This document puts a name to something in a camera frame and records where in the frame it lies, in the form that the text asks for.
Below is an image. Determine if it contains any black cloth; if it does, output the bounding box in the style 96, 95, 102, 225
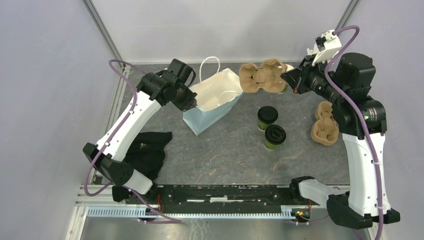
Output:
111, 131, 173, 203

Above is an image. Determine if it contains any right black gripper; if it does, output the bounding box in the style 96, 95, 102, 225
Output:
281, 53, 348, 104

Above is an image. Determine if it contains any brown pulp cup carrier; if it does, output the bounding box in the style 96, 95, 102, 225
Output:
310, 101, 340, 147

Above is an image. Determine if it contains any black cup lid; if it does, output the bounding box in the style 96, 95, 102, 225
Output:
257, 105, 279, 124
264, 124, 287, 146

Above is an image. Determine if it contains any white cable tray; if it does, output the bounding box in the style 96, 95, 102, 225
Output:
87, 206, 295, 220

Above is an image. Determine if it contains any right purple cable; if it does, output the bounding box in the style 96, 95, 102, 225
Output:
296, 25, 385, 240

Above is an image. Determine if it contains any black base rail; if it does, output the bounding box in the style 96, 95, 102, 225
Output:
142, 184, 317, 215

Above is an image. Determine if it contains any stack of paper cups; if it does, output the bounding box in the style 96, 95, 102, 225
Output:
279, 63, 294, 94

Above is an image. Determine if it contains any green paper coffee cup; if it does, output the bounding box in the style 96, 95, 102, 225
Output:
263, 139, 280, 151

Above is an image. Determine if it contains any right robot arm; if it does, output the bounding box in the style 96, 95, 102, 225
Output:
281, 52, 401, 230

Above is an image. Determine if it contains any light blue paper bag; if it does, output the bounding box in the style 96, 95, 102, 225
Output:
182, 56, 244, 136

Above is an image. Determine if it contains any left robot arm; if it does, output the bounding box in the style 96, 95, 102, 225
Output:
83, 58, 197, 204

